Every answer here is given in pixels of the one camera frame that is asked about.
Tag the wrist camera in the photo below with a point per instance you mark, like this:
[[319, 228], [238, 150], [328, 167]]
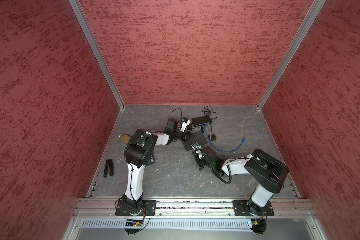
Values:
[[185, 122], [196, 147]]

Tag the aluminium left corner post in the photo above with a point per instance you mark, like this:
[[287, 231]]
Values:
[[80, 15]]

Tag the black network switch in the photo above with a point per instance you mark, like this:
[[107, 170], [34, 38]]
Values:
[[195, 137], [199, 121]]

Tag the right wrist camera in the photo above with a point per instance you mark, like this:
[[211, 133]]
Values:
[[196, 147]]

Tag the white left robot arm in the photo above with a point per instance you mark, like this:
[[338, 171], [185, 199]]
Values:
[[139, 152]]

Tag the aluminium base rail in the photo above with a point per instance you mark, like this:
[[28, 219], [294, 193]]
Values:
[[196, 208]]

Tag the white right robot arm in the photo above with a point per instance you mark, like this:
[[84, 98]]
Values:
[[269, 172]]

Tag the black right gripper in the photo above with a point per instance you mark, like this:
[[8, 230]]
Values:
[[198, 160]]

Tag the black tool by left wall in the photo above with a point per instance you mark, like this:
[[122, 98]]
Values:
[[109, 168]]

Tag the black power adapter with cable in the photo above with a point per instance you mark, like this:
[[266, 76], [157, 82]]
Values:
[[208, 111]]

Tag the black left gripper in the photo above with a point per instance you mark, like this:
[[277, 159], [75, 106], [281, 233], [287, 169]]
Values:
[[186, 134]]

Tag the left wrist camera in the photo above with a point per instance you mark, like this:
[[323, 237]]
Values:
[[185, 122]]

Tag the glass jar with brown contents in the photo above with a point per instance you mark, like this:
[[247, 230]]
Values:
[[124, 138]]

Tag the aluminium corner post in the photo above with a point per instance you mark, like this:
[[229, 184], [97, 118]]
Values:
[[305, 26], [80, 15]]

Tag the black calculator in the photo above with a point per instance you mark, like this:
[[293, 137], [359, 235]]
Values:
[[151, 161]]

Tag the aluminium right corner post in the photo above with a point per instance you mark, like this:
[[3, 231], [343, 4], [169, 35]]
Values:
[[305, 26]]

